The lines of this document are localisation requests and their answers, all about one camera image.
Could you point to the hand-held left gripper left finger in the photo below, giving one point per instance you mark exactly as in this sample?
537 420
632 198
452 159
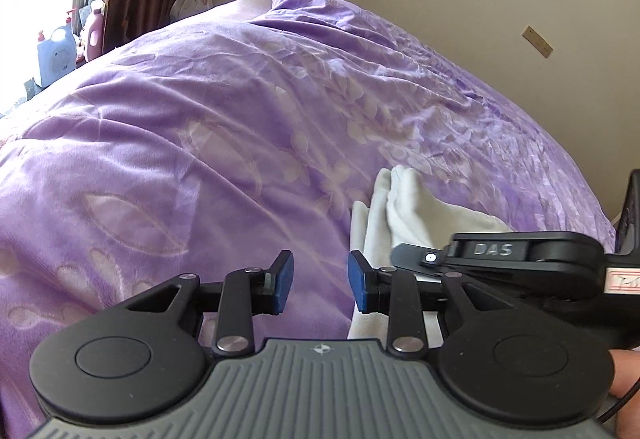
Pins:
281 284

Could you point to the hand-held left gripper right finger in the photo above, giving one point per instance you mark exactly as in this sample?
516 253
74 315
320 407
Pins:
359 284

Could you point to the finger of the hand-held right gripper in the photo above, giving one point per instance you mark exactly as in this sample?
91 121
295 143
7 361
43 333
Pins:
417 259

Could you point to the white long-sleeved sweatshirt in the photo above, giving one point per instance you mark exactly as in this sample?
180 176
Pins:
400 214

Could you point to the person's right hand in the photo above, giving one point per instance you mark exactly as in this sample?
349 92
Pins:
627 371

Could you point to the purple floral blanket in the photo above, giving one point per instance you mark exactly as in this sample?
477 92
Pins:
200 144

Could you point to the pink bottle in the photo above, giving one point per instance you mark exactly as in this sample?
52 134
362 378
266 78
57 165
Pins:
95 31

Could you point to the blue detergent jug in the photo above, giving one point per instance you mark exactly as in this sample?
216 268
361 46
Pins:
56 56

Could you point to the beige wall socket plate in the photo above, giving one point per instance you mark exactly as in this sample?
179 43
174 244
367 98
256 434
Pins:
537 40

